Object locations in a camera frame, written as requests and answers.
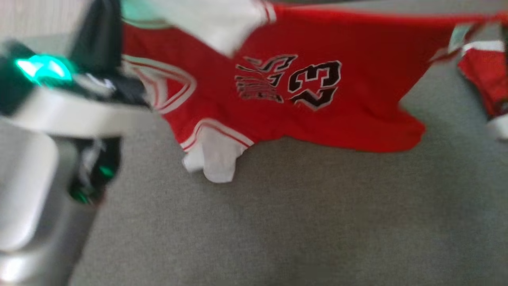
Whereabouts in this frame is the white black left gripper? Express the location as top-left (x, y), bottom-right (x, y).
top-left (0, 0), bottom-right (154, 205)

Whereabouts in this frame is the red basketball jersey white trim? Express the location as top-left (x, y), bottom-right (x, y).
top-left (119, 0), bottom-right (508, 184)

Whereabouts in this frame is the grey fabric sofa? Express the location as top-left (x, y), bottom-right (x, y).
top-left (0, 0), bottom-right (508, 286)

